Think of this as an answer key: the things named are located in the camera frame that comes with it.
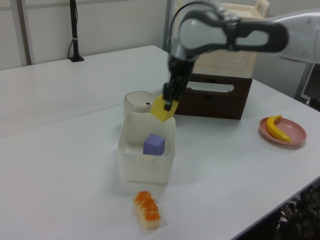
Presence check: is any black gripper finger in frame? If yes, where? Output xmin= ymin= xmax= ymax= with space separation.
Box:
xmin=163 ymin=82 xmax=174 ymax=111
xmin=172 ymin=79 xmax=188 ymax=104

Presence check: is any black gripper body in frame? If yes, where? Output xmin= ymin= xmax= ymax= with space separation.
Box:
xmin=167 ymin=55 xmax=196 ymax=87

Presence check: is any yellow cube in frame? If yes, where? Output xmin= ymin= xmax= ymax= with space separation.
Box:
xmin=149 ymin=95 xmax=180 ymax=123

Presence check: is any purple cube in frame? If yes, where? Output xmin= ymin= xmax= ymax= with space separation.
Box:
xmin=142 ymin=133 xmax=166 ymax=157

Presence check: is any dark brown wooden drawer box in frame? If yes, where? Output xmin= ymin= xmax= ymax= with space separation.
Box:
xmin=173 ymin=73 xmax=253 ymax=121

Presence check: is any white plastic box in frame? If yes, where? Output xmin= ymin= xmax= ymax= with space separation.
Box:
xmin=117 ymin=111 xmax=177 ymax=185

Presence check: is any beige small lidded bin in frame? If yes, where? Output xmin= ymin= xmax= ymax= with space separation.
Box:
xmin=123 ymin=90 xmax=158 ymax=117

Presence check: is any cream toy cabinet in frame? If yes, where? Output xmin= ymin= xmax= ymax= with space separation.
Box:
xmin=172 ymin=0 xmax=271 ymax=79

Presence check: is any yellow banana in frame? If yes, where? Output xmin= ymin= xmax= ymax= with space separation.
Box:
xmin=265 ymin=114 xmax=292 ymax=143

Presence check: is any black pole with base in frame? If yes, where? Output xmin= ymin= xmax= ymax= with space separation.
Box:
xmin=67 ymin=0 xmax=85 ymax=63

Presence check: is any orange white toy sushi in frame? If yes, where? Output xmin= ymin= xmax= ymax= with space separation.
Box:
xmin=132 ymin=191 xmax=162 ymax=230

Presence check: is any pink plate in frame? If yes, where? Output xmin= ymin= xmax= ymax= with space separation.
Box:
xmin=258 ymin=116 xmax=307 ymax=149

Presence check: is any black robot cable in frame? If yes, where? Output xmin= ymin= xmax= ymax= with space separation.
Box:
xmin=167 ymin=0 xmax=213 ymax=52

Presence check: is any grey metal frame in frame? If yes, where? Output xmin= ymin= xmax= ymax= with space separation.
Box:
xmin=294 ymin=61 xmax=320 ymax=106

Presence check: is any black wire object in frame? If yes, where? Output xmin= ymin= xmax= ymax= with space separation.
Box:
xmin=274 ymin=183 xmax=320 ymax=240

